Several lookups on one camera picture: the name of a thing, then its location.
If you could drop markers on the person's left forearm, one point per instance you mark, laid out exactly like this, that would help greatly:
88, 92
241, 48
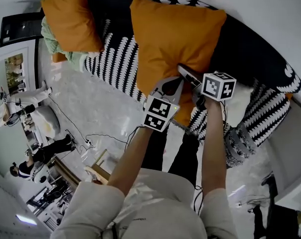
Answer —
130, 160

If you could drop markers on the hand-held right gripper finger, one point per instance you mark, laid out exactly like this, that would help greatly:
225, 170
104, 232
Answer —
188, 75

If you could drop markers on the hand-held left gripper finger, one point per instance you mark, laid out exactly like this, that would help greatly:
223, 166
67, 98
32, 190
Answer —
161, 86
178, 93

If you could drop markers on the white power strip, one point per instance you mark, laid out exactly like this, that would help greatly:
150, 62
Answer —
90, 143

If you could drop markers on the white round pouf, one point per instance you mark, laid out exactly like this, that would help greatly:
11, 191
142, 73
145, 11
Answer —
47, 121

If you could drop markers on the orange sofa with striped cover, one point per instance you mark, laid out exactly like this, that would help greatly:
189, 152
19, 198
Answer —
252, 56

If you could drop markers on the light green knitted blanket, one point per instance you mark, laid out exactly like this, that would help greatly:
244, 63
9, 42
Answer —
53, 41

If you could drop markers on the white sink cabinet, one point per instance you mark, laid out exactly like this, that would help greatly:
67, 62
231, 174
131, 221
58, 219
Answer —
290, 158

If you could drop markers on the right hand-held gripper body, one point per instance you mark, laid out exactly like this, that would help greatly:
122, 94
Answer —
215, 87

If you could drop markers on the person's right forearm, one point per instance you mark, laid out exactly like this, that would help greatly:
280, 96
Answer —
214, 148

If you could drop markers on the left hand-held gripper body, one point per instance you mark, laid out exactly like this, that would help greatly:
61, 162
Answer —
158, 114

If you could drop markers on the person's beige sweatshirt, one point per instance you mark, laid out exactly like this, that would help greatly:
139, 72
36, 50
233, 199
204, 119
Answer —
145, 208

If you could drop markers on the white fluffy pillow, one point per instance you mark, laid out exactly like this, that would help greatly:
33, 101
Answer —
240, 106

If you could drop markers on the grey patterned throw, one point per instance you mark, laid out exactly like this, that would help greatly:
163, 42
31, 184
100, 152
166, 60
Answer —
239, 148

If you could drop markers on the person's black trousers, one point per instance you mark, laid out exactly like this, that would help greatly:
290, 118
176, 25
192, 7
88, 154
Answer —
180, 155

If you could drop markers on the light wooden table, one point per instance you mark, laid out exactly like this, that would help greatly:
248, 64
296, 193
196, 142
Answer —
100, 172

